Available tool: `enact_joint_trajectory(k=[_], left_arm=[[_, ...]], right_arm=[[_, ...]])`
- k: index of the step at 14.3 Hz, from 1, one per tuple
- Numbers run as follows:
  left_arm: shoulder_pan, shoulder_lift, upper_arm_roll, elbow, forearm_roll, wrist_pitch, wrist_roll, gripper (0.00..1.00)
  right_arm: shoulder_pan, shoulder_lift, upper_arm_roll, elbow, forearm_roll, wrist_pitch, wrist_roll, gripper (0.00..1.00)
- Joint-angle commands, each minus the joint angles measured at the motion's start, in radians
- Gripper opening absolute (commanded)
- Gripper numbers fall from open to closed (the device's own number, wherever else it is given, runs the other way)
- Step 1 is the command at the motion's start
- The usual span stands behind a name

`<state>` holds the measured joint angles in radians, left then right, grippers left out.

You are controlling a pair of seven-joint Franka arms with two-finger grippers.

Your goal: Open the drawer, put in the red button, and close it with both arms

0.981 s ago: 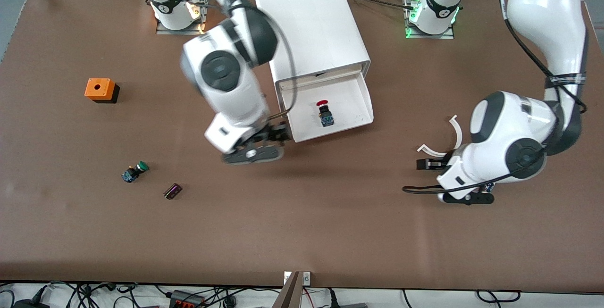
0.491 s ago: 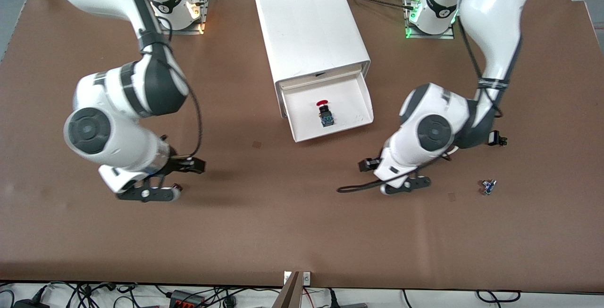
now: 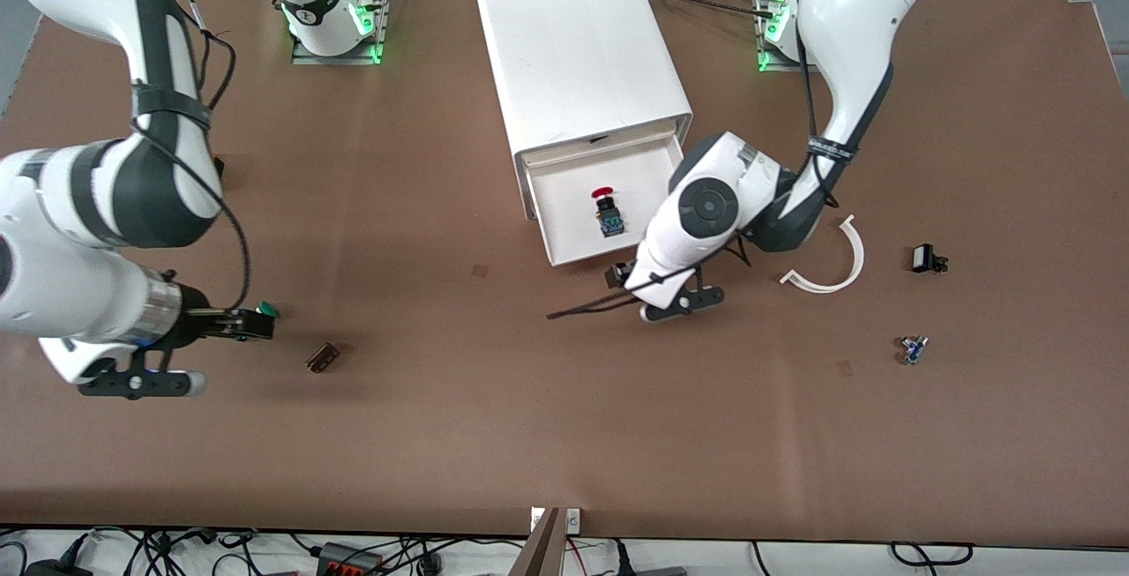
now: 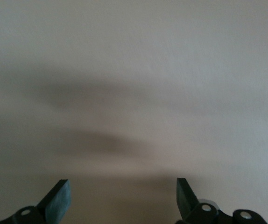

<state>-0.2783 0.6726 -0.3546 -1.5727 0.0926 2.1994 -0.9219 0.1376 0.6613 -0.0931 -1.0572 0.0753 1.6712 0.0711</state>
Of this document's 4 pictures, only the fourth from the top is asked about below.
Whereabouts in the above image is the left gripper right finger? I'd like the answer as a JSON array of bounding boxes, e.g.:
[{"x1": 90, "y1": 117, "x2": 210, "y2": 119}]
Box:
[{"x1": 176, "y1": 177, "x2": 268, "y2": 224}]

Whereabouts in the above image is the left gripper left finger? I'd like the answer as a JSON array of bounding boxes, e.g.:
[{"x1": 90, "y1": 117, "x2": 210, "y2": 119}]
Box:
[{"x1": 0, "y1": 179, "x2": 72, "y2": 224}]

